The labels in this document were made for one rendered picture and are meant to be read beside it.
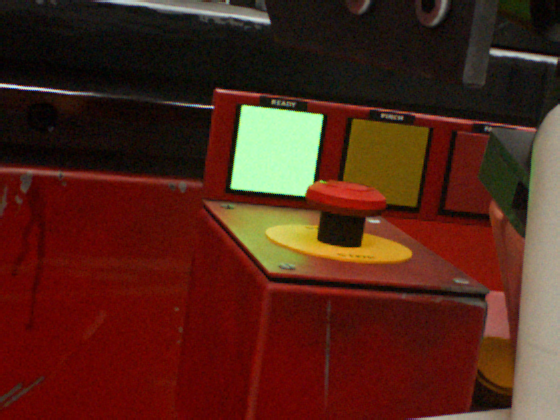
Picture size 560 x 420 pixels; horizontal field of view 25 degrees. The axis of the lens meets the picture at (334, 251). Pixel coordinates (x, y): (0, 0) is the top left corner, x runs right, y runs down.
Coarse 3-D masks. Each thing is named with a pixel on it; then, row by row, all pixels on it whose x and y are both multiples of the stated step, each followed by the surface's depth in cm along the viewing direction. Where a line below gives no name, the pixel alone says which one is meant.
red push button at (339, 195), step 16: (320, 192) 60; (336, 192) 59; (352, 192) 60; (368, 192) 60; (320, 208) 60; (336, 208) 59; (352, 208) 59; (368, 208) 60; (384, 208) 61; (320, 224) 61; (336, 224) 60; (352, 224) 60; (320, 240) 61; (336, 240) 60; (352, 240) 61
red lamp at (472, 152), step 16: (464, 144) 71; (480, 144) 71; (464, 160) 71; (480, 160) 72; (464, 176) 72; (448, 192) 72; (464, 192) 72; (480, 192) 72; (448, 208) 72; (464, 208) 72; (480, 208) 72
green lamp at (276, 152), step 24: (264, 120) 68; (288, 120) 68; (312, 120) 68; (240, 144) 67; (264, 144) 68; (288, 144) 68; (312, 144) 69; (240, 168) 68; (264, 168) 68; (288, 168) 69; (312, 168) 69; (288, 192) 69
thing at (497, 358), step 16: (496, 336) 67; (480, 352) 65; (496, 352) 66; (512, 352) 66; (480, 368) 65; (496, 368) 65; (512, 368) 65; (480, 384) 65; (496, 384) 64; (512, 384) 65; (496, 400) 65
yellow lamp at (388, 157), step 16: (352, 128) 69; (368, 128) 69; (384, 128) 70; (400, 128) 70; (416, 128) 70; (352, 144) 69; (368, 144) 70; (384, 144) 70; (400, 144) 70; (416, 144) 70; (352, 160) 69; (368, 160) 70; (384, 160) 70; (400, 160) 70; (416, 160) 71; (352, 176) 70; (368, 176) 70; (384, 176) 70; (400, 176) 70; (416, 176) 71; (384, 192) 70; (400, 192) 71; (416, 192) 71
